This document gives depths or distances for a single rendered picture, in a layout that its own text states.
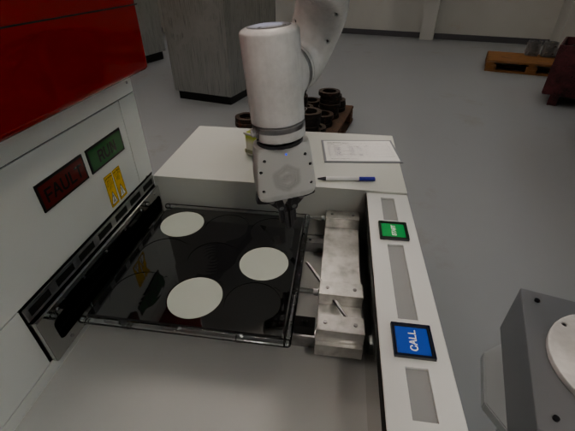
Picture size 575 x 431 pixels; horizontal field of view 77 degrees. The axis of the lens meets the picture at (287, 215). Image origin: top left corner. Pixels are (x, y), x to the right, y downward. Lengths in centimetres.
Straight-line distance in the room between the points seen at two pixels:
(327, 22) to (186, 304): 51
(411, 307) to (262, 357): 28
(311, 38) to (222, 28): 389
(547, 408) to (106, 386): 66
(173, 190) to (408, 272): 61
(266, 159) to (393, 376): 36
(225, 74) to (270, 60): 405
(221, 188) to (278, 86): 45
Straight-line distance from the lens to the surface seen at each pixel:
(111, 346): 78
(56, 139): 70
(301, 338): 69
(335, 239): 84
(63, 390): 76
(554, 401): 65
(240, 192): 91
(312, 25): 60
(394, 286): 64
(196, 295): 70
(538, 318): 73
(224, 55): 451
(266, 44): 51
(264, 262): 74
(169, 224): 89
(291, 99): 53
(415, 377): 54
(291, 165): 58
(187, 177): 94
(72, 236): 74
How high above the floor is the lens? 140
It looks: 35 degrees down
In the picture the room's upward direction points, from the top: straight up
